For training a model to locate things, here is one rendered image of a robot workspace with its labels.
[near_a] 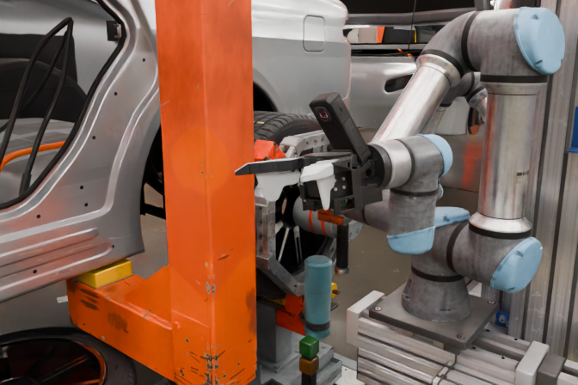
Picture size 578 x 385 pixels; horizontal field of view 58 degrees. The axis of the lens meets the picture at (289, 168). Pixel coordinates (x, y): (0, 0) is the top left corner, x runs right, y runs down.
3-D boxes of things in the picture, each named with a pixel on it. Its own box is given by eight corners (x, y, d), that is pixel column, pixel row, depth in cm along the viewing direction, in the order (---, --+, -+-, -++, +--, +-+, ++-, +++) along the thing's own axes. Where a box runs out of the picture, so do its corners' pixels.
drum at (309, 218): (314, 223, 189) (314, 186, 186) (365, 235, 176) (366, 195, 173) (290, 234, 178) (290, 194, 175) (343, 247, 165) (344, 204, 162)
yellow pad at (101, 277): (109, 265, 177) (107, 251, 176) (134, 275, 168) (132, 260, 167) (71, 278, 166) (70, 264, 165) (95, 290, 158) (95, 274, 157)
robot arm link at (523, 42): (477, 265, 115) (498, 11, 104) (544, 290, 104) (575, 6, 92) (444, 279, 108) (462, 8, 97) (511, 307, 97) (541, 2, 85)
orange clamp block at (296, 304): (285, 285, 182) (283, 310, 182) (304, 291, 177) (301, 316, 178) (298, 282, 187) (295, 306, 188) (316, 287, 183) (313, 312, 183)
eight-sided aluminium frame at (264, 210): (342, 258, 208) (346, 124, 197) (357, 262, 204) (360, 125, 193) (252, 310, 166) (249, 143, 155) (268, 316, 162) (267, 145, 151)
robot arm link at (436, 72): (433, 2, 108) (310, 194, 96) (481, -3, 99) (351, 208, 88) (456, 41, 115) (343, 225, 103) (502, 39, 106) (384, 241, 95)
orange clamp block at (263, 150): (269, 155, 165) (255, 138, 158) (289, 158, 160) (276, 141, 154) (259, 174, 162) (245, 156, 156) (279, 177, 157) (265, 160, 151)
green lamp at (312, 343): (307, 347, 138) (307, 333, 137) (319, 352, 135) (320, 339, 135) (298, 354, 135) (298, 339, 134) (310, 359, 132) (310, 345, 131)
